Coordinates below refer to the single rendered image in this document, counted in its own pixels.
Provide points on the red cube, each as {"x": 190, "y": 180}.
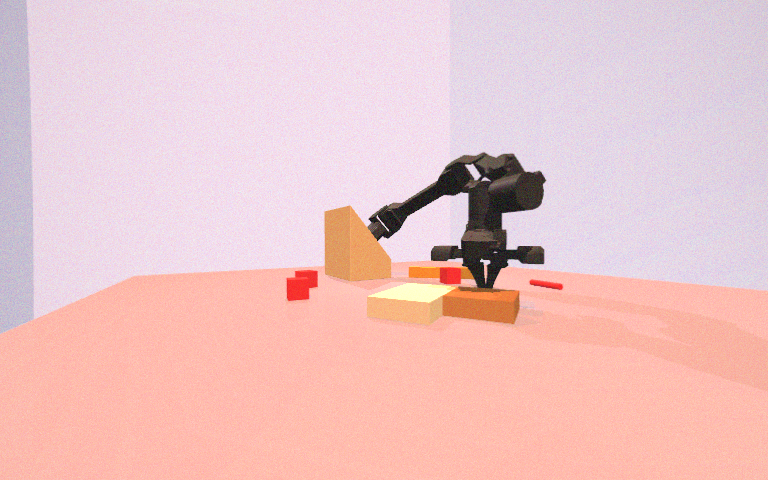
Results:
{"x": 450, "y": 275}
{"x": 311, "y": 274}
{"x": 297, "y": 288}

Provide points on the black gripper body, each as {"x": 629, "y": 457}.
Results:
{"x": 525, "y": 254}

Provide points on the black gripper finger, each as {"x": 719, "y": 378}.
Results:
{"x": 477, "y": 271}
{"x": 492, "y": 273}

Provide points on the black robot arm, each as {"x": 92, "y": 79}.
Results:
{"x": 511, "y": 190}

